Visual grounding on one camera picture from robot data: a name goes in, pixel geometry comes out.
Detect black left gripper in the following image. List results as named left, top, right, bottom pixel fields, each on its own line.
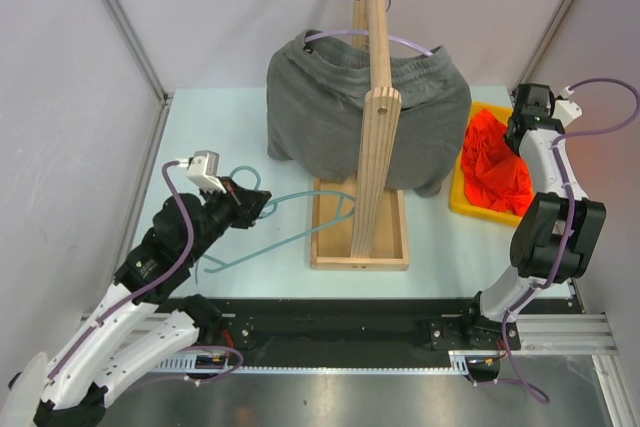
left=184, top=175, right=271, bottom=263

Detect teal plastic hanger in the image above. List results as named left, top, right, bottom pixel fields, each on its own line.
left=194, top=188, right=355, bottom=286

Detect grey shorts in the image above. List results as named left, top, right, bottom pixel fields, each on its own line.
left=264, top=29, right=472, bottom=198

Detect purple hanger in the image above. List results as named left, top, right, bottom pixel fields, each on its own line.
left=303, top=0, right=436, bottom=58

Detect orange shorts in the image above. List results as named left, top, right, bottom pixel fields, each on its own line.
left=460, top=108, right=534, bottom=217

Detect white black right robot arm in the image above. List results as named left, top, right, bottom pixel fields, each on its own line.
left=461, top=83, right=606, bottom=349

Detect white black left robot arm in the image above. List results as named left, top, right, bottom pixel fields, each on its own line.
left=34, top=177, right=271, bottom=426

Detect wooden hanger rack stand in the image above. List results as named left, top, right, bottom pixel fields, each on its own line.
left=310, top=0, right=409, bottom=271

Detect yellow plastic bin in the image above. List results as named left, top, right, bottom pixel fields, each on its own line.
left=449, top=101, right=534, bottom=226

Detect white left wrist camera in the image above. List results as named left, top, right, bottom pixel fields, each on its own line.
left=187, top=150, right=225, bottom=193

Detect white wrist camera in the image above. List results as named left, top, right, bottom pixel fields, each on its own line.
left=551, top=86, right=583, bottom=129
left=187, top=150, right=225, bottom=193

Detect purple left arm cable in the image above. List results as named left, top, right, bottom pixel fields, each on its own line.
left=44, top=159, right=246, bottom=388

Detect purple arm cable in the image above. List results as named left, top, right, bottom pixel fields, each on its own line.
left=44, top=159, right=246, bottom=388
left=469, top=77, right=640, bottom=406

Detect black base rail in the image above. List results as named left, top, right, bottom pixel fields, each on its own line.
left=149, top=296, right=521, bottom=371

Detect white slotted cable duct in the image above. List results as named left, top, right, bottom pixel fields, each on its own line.
left=149, top=349, right=506, bottom=378

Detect aluminium frame post left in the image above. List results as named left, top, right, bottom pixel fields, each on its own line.
left=101, top=0, right=169, bottom=106

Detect aluminium frame post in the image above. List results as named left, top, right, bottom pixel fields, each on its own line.
left=509, top=0, right=577, bottom=95
left=101, top=0, right=169, bottom=106

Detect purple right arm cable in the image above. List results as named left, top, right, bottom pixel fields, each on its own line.
left=469, top=77, right=640, bottom=406

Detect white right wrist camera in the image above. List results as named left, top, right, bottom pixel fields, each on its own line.
left=551, top=86, right=583, bottom=129

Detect aluminium frame post right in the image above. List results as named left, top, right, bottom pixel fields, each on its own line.
left=509, top=0, right=577, bottom=95

